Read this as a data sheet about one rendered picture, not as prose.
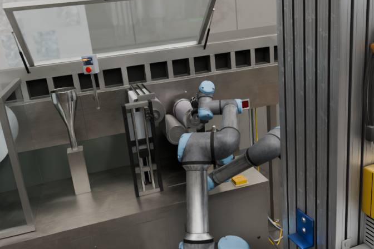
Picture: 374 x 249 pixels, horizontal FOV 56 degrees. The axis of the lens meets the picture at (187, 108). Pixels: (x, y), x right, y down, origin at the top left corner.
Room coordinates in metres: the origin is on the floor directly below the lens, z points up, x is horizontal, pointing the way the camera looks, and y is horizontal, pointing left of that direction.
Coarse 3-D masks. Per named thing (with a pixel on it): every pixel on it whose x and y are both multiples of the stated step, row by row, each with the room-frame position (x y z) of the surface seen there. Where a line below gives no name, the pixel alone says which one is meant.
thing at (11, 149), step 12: (12, 84) 1.88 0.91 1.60; (0, 96) 1.58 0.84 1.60; (0, 108) 1.56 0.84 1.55; (0, 120) 1.56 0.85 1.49; (12, 144) 1.56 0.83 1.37; (12, 156) 1.56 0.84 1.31; (12, 168) 1.56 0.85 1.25; (24, 192) 1.56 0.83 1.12; (24, 204) 1.56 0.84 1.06; (24, 228) 1.55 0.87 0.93
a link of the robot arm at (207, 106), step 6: (204, 96) 1.72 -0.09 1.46; (210, 96) 1.73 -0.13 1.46; (204, 102) 1.70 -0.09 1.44; (210, 102) 1.70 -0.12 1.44; (216, 102) 1.69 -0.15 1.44; (198, 108) 1.71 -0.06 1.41; (204, 108) 1.68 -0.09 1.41; (210, 108) 1.68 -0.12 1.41; (216, 108) 1.67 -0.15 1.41; (204, 114) 1.66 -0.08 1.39; (210, 114) 1.66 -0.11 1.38; (216, 114) 1.69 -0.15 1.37; (204, 120) 1.70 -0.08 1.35
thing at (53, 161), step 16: (64, 144) 2.15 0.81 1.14; (80, 144) 2.17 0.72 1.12; (96, 144) 2.20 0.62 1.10; (112, 144) 2.22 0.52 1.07; (160, 144) 2.31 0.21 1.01; (48, 160) 2.12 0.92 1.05; (64, 160) 2.14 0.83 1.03; (96, 160) 2.19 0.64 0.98; (112, 160) 2.22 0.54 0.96; (128, 160) 2.25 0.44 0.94; (48, 176) 2.11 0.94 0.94; (64, 176) 2.14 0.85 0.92
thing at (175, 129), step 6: (168, 114) 2.24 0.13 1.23; (168, 120) 2.13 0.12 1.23; (174, 120) 2.11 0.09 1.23; (168, 126) 2.04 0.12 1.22; (174, 126) 2.00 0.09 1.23; (180, 126) 2.00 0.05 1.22; (168, 132) 1.99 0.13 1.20; (174, 132) 2.00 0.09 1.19; (180, 132) 2.01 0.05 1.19; (186, 132) 2.01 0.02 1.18; (174, 138) 2.00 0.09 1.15
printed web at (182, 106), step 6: (180, 102) 2.24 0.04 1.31; (186, 102) 2.21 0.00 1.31; (138, 108) 2.02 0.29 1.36; (180, 108) 2.16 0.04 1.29; (186, 108) 2.09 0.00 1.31; (180, 114) 2.12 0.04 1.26; (162, 120) 2.09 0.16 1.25; (180, 120) 2.14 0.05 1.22; (162, 126) 2.11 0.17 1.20; (168, 138) 1.99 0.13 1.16; (174, 144) 2.00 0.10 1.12; (144, 162) 2.08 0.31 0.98
